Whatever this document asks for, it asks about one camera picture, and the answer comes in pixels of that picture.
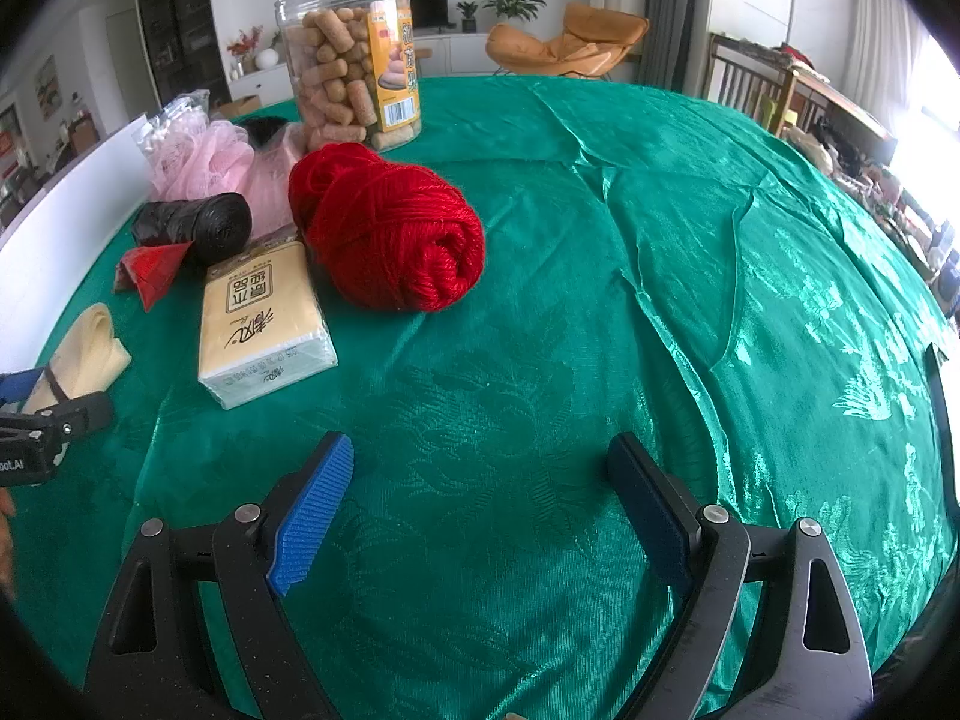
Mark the black garbage bag roll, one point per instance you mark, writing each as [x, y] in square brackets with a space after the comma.
[202, 221]

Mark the green satin tablecloth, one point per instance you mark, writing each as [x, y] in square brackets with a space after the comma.
[525, 315]

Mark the wooden bench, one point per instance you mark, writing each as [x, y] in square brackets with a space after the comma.
[424, 56]

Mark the yellow tissue pack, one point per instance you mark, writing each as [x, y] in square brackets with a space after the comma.
[259, 322]

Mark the red flower bouquet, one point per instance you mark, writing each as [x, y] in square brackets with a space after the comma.
[246, 41]

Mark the white foam board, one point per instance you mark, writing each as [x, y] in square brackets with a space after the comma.
[67, 187]

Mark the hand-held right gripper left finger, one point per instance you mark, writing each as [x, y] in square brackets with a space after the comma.
[319, 510]

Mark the framed wall picture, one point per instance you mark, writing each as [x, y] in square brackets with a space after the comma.
[46, 86]

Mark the clear plastic snack jar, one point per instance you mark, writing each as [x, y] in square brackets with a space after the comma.
[337, 52]

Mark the cluttered side table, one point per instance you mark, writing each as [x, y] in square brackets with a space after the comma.
[862, 142]

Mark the small potted plant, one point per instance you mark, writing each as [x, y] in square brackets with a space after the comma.
[468, 15]

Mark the pink cloth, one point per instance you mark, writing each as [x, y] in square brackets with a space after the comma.
[270, 180]

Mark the dark display shelf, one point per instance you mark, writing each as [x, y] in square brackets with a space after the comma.
[180, 22]

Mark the grey curtain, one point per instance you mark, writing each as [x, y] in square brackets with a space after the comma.
[671, 7]

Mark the red yarn ball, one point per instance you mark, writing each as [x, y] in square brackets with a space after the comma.
[397, 232]

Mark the person's left hand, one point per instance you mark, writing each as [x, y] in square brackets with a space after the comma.
[5, 547]

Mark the white round vase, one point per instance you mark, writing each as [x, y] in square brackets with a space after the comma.
[266, 58]

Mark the orange lounge chair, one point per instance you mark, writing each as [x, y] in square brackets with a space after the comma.
[540, 49]

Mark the cream cloth strip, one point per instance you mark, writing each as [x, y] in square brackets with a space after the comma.
[86, 345]

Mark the large potted plant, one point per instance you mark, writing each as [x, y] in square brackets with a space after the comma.
[514, 4]

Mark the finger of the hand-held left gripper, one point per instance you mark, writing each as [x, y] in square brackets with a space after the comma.
[75, 416]
[16, 388]

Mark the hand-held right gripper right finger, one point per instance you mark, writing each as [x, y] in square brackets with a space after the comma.
[645, 510]

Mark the pink mesh bath pouf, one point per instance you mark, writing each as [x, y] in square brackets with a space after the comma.
[217, 157]

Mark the wooden slatted chair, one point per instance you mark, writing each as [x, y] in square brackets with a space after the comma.
[750, 82]

